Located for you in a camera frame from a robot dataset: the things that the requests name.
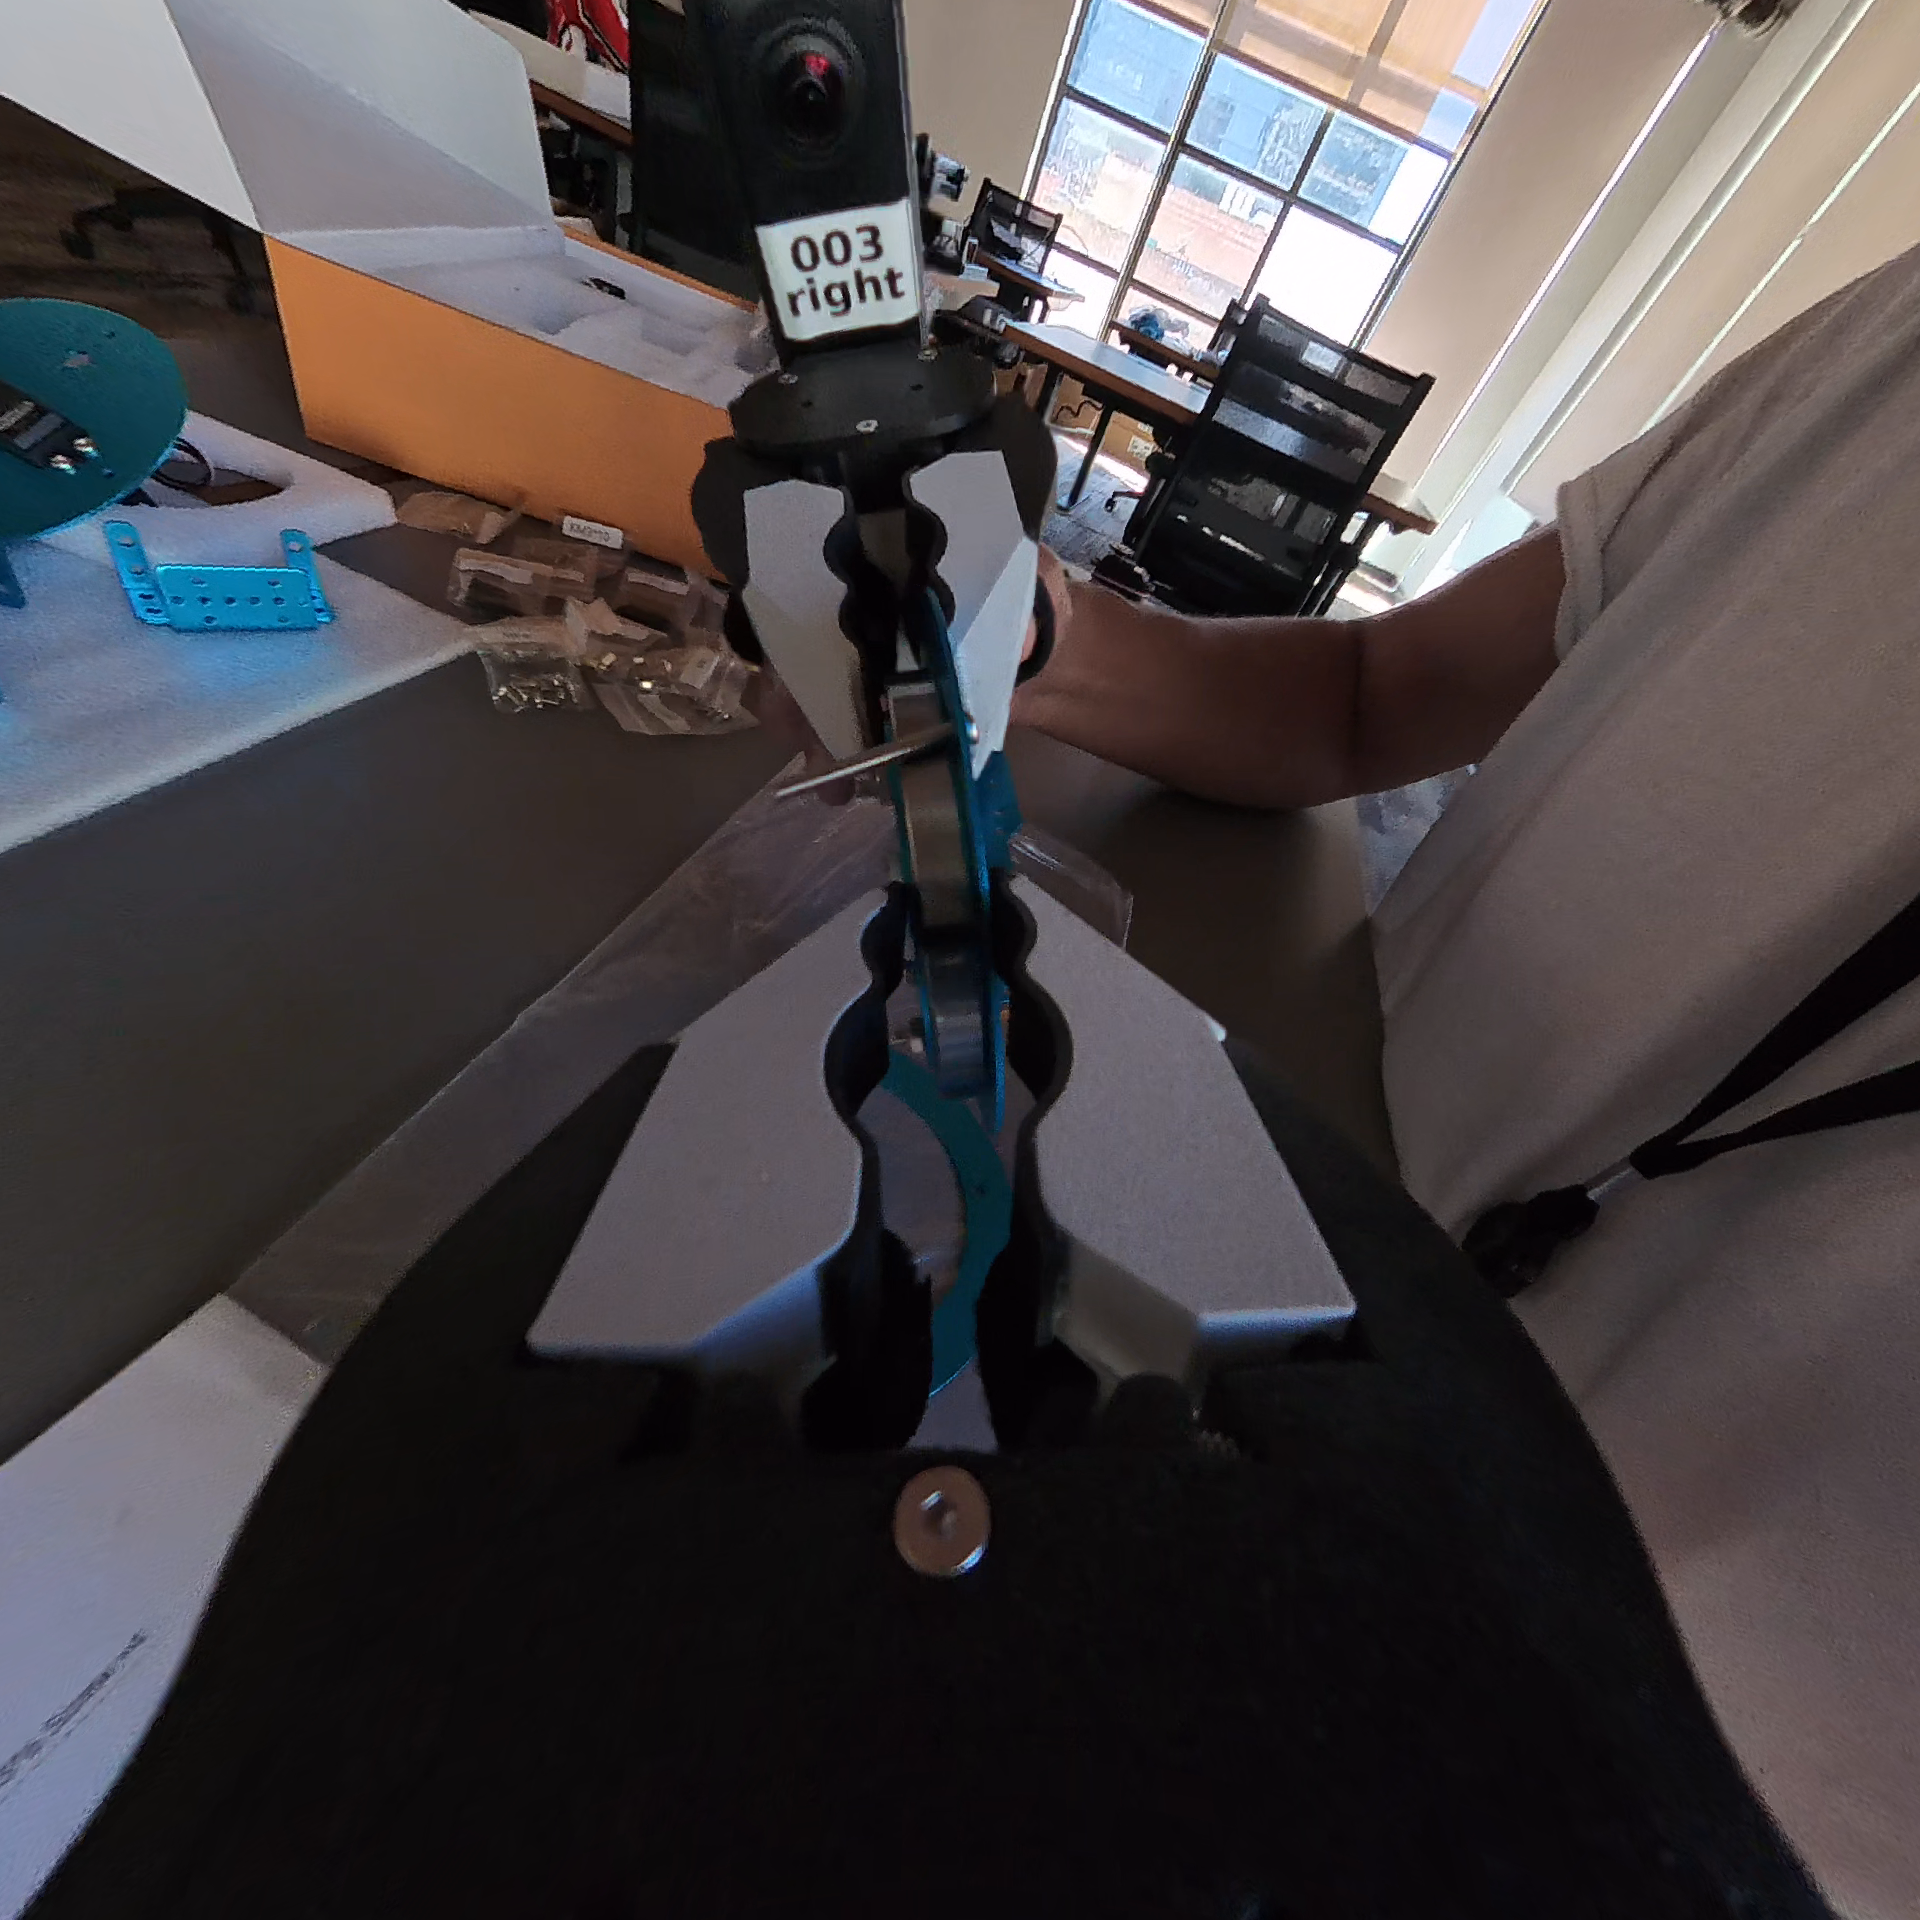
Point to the black mesh office chair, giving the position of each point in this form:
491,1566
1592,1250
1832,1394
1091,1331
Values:
1290,451

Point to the office window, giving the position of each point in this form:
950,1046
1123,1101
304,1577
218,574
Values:
1275,225

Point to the printed assembly guide sheet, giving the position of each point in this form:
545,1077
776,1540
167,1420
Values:
90,1576

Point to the blue U bracket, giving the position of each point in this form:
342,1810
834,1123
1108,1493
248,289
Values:
210,592

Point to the blue round bearing base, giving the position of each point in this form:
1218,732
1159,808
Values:
945,840

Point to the orange open cardboard box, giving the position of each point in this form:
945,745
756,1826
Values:
450,405

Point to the white foam sheet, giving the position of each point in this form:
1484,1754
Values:
224,705

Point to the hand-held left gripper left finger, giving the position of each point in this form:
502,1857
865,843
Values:
720,1185

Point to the teal round plate with servo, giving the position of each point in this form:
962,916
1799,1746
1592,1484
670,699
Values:
90,360

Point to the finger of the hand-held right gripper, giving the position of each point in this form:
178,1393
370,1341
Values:
786,586
984,586

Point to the long metal screw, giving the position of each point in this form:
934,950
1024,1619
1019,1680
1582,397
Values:
868,757

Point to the person's right hand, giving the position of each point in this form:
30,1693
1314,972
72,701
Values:
1094,644

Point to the black chair back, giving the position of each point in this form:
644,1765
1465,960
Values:
675,149

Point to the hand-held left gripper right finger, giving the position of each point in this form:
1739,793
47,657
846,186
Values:
1184,1171

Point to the pile of small screw bags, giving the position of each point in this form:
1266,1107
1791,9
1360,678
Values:
600,660

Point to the person's right forearm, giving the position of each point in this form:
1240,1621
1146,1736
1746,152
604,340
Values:
1319,705

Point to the clear plastic bag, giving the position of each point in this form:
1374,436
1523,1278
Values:
600,973

